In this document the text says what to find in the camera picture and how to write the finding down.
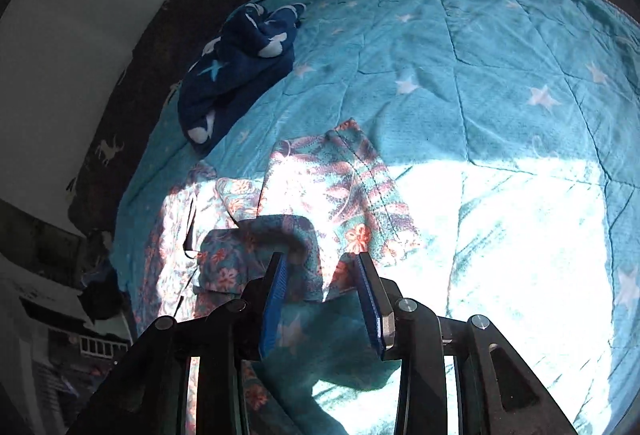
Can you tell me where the floral patterned small garment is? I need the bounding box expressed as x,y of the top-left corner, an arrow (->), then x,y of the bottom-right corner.
134,121 -> 421,434

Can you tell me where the navy blue fleece garment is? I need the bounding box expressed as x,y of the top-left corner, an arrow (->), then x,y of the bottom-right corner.
178,2 -> 306,156

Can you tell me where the white grid panel device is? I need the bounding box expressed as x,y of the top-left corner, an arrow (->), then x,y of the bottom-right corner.
78,335 -> 130,359

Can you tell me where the teal star pattern quilt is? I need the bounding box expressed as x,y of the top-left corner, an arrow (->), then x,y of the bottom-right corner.
112,0 -> 639,434

